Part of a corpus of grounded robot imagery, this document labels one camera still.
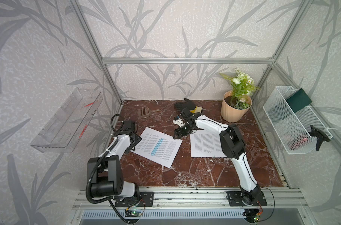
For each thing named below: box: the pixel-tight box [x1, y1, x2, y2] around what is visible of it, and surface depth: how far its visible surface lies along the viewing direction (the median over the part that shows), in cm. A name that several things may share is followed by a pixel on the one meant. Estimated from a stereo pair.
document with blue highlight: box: [130, 127, 183, 169], surface depth 95 cm
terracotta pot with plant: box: [220, 68, 261, 123], surface depth 98 cm
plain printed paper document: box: [190, 129, 228, 158], surface depth 96 cm
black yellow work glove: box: [174, 97, 204, 114], surface depth 118 cm
